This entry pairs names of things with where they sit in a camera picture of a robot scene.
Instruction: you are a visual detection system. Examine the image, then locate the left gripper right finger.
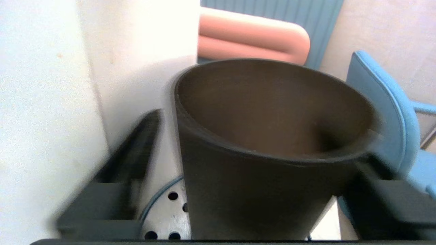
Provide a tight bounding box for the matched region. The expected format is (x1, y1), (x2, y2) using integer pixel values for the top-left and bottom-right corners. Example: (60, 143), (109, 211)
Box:
(341, 157), (436, 240)

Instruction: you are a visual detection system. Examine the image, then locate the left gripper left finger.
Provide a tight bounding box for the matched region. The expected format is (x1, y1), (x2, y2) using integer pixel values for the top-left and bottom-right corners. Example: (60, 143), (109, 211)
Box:
(56, 109), (162, 239)

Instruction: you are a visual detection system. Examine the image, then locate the black plastic cup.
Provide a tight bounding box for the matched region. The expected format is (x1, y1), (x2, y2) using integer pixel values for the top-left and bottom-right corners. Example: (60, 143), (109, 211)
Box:
(174, 59), (382, 240)

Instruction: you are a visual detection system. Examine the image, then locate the round perforated drip tray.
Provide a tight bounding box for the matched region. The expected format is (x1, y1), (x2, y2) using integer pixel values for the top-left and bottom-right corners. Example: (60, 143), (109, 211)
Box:
(138, 175), (314, 240)

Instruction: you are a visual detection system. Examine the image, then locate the light blue chair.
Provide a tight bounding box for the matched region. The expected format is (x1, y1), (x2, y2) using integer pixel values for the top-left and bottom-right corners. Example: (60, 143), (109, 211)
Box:
(337, 50), (436, 218)

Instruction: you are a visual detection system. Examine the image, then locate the dark tea beverage dispenser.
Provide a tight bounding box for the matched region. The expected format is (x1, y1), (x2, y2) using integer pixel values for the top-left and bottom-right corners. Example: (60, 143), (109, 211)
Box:
(0, 0), (201, 245)

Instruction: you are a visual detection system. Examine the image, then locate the teal upholstered booth bench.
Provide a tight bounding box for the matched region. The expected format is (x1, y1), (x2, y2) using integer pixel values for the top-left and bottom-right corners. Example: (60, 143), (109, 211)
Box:
(200, 0), (344, 70)

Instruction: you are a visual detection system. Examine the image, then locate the pink cylindrical back bolster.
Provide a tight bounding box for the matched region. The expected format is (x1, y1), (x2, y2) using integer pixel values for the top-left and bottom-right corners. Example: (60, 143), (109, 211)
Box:
(198, 7), (310, 66)

